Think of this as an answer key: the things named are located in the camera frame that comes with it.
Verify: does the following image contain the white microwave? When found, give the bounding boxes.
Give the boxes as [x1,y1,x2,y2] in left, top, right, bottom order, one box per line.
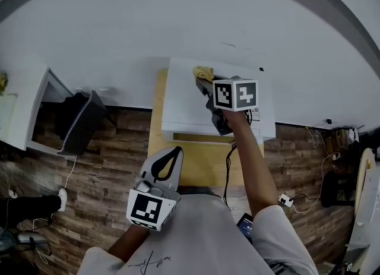
[161,57,277,144]

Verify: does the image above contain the white desk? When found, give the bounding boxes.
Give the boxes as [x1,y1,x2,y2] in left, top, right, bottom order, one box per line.
[0,65,78,162]

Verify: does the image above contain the black stool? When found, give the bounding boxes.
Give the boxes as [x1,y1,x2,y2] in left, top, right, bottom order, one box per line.
[321,169,357,209]

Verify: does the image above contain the yellow cloth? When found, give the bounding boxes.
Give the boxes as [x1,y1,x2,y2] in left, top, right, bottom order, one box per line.
[192,65,214,81]

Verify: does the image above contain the person's right forearm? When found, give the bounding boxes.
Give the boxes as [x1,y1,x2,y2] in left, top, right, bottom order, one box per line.
[222,110,278,217]

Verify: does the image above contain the white grey floor device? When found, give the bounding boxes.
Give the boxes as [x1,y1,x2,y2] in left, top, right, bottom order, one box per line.
[16,230,48,245]

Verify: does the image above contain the person's white shirt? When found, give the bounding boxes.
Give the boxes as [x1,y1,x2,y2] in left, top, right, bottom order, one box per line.
[77,193,320,275]

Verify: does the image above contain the dark grey chair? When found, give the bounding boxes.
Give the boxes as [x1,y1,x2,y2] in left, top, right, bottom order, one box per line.
[56,90,116,156]

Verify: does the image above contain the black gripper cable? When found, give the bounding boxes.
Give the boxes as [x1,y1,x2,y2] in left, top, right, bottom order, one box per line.
[223,144,237,211]

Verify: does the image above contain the person's left forearm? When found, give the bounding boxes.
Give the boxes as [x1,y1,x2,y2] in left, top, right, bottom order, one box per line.
[107,225,151,263]

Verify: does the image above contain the brown cardboard box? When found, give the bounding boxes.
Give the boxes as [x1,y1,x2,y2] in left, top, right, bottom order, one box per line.
[323,128,351,153]

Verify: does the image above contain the white power cable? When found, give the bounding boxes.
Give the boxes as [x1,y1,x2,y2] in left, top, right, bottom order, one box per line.
[292,151,341,214]

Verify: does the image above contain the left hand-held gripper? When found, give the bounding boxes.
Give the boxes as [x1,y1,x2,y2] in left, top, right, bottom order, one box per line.
[126,146,185,232]

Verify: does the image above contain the black phone with purple screen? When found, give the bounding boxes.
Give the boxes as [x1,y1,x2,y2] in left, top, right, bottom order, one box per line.
[236,212,255,244]

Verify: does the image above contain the short white cable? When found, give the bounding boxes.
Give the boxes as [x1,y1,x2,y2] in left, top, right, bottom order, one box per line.
[305,127,327,150]

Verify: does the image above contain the white power strip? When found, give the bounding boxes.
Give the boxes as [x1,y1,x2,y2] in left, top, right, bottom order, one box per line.
[278,193,294,208]

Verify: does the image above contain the light wooden table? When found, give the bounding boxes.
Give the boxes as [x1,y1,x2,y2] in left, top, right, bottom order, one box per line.
[147,69,265,188]

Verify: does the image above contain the long white cable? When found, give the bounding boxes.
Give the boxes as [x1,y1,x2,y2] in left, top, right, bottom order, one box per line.
[32,154,78,264]

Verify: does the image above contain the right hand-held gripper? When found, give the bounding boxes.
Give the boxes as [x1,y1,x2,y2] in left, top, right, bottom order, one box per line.
[194,74,258,137]

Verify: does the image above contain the person's grey trousers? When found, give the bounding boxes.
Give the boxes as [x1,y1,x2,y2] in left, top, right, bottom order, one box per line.
[178,186,223,199]

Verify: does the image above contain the round wooden table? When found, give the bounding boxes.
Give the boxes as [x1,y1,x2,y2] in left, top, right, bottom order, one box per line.
[354,147,376,230]

